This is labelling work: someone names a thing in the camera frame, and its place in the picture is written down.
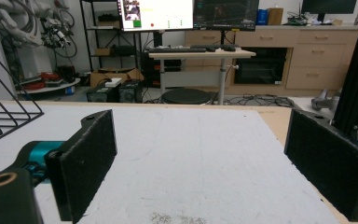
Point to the white round platform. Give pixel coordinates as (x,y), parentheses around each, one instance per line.
(49,88)

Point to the blue box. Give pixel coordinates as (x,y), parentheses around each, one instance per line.
(262,17)

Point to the black computer case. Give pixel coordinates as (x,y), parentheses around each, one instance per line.
(101,95)
(130,91)

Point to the monitor with white screen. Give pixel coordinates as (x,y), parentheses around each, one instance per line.
(158,14)

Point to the white table mat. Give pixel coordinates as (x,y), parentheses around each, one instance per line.
(192,161)

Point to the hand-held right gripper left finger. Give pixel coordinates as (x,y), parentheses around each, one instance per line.
(84,161)

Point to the monitor with dark screen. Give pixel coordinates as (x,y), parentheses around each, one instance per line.
(227,14)

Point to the black monitor on counter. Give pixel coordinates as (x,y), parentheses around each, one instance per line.
(327,6)

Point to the small white box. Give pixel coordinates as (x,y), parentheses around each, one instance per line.
(113,82)

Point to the black metal shelf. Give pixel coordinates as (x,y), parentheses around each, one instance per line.
(88,37)

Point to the black round stool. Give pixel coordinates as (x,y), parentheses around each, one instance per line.
(186,95)

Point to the black keyboard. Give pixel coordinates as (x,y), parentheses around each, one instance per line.
(177,49)
(211,47)

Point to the black aluminium frame post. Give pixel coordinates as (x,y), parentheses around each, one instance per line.
(357,71)

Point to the brown cardboard box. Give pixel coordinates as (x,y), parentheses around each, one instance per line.
(275,16)

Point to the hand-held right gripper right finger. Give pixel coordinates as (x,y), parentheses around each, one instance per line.
(329,155)

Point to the wooden drawer cabinet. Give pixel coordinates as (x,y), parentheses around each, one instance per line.
(320,59)

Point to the open cardboard box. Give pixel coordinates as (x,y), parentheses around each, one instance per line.
(98,77)

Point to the grey device on floor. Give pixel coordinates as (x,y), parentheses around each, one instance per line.
(323,101)

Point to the wooden standing desk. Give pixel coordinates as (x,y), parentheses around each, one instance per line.
(199,55)

